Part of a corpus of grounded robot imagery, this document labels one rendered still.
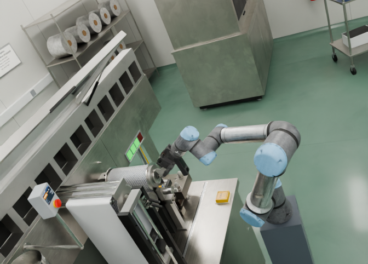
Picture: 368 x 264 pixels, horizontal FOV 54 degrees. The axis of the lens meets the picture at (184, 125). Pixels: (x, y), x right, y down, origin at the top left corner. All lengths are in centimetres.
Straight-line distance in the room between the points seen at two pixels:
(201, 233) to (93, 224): 58
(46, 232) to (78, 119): 59
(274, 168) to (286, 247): 71
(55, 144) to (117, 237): 53
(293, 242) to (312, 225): 108
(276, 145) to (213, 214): 80
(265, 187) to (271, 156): 21
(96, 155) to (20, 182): 51
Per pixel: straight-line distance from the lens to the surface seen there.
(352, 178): 332
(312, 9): 604
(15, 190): 164
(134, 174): 185
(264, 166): 135
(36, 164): 172
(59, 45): 491
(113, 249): 181
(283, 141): 135
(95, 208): 161
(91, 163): 198
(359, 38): 475
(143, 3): 648
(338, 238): 292
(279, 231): 187
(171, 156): 172
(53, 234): 178
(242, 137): 156
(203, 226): 198
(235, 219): 215
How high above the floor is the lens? 229
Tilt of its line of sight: 29 degrees down
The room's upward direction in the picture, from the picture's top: 24 degrees counter-clockwise
